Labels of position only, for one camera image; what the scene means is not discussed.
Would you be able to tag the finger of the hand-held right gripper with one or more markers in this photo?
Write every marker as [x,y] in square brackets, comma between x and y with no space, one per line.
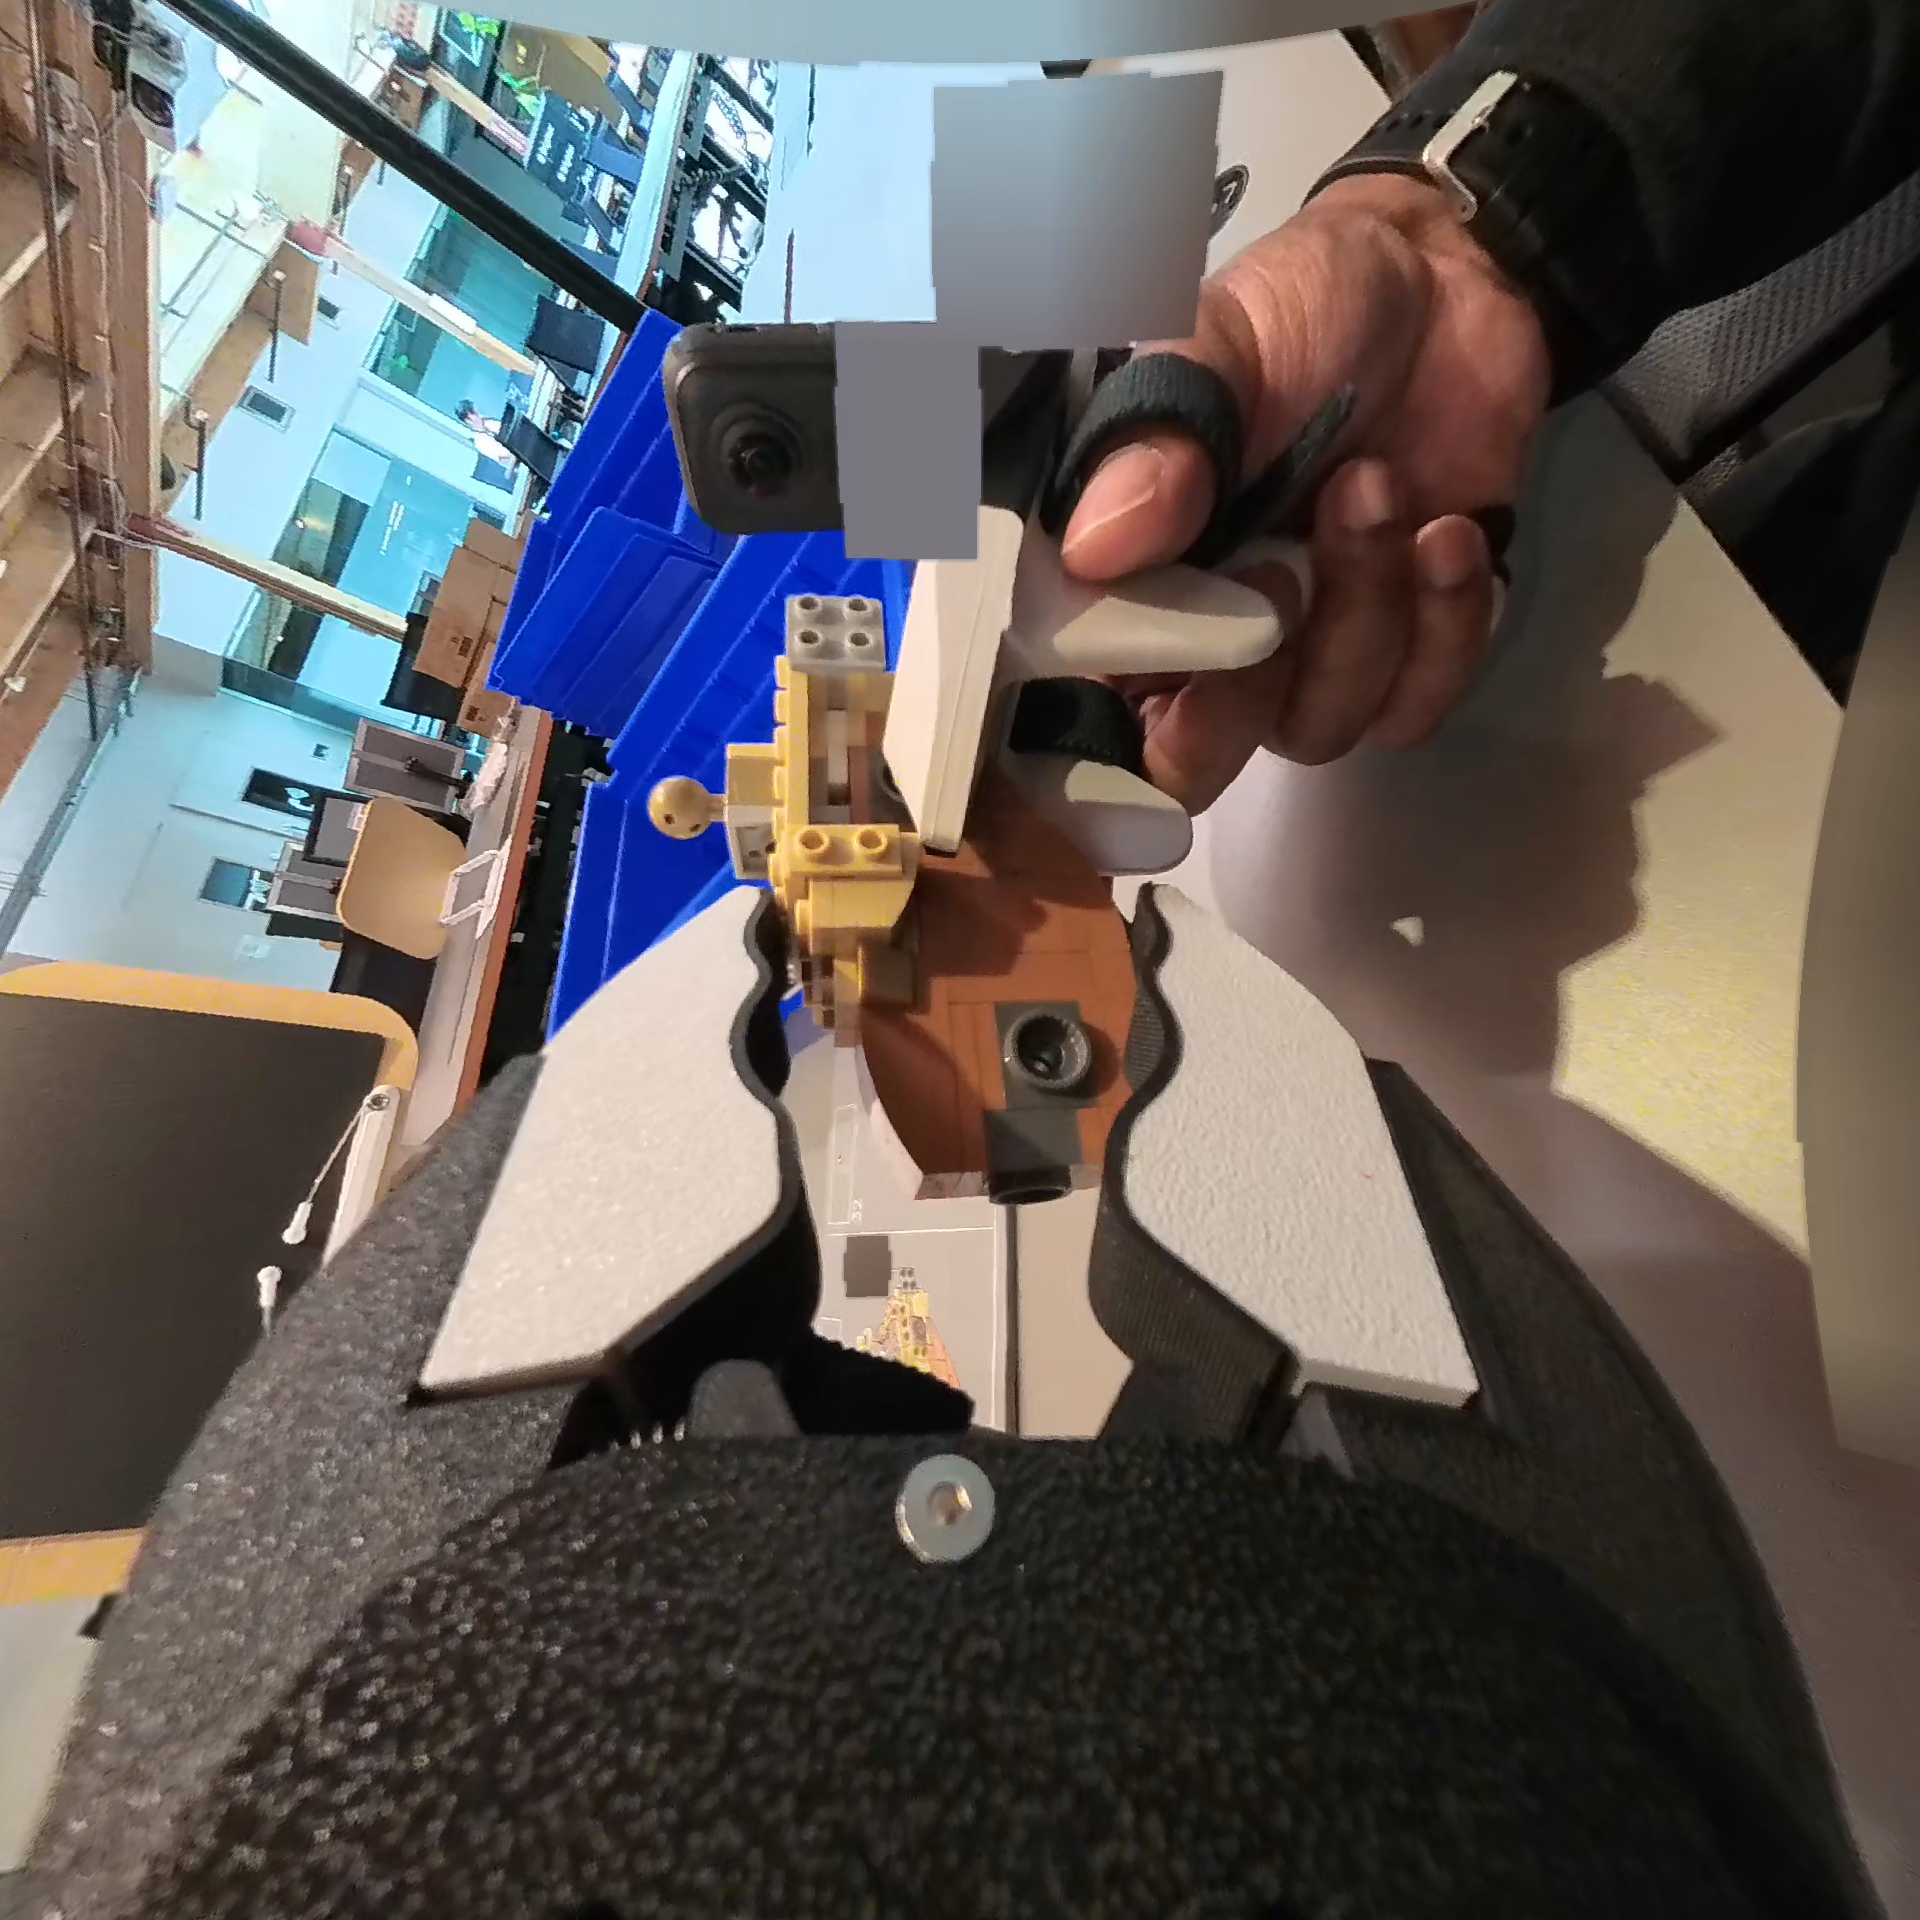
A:
[945,692]

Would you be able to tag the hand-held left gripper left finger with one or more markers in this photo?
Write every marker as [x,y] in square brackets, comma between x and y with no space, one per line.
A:
[629,1184]

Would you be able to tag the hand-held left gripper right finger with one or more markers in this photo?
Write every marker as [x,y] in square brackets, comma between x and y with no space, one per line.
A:
[1291,1184]

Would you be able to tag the blue storage bin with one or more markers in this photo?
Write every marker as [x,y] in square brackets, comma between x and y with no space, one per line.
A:
[599,494]
[676,751]

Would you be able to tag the grey instruction booklet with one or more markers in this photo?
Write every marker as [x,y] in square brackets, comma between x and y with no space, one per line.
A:
[916,1320]

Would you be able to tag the tan and brown brick model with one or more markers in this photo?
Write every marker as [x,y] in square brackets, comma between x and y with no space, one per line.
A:
[975,1021]

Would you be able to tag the person's right forearm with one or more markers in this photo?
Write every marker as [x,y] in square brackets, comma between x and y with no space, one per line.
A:
[1694,182]

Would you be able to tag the grey desk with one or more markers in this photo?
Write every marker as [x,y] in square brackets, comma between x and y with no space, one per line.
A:
[1501,931]

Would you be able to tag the person's right hand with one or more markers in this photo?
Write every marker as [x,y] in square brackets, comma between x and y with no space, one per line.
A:
[1396,375]

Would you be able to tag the white tray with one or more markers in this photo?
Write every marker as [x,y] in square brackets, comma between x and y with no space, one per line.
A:
[475,897]

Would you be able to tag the stack of cardboard boxes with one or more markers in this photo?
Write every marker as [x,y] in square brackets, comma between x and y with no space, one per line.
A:
[465,630]

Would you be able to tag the light wooden panel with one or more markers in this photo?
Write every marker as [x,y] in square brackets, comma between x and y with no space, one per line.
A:
[399,878]

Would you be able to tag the black wood-rimmed panel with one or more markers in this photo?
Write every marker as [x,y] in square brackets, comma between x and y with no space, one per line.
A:
[150,1245]

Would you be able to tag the black wrist watch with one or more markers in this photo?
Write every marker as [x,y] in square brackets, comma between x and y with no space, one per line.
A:
[1441,143]

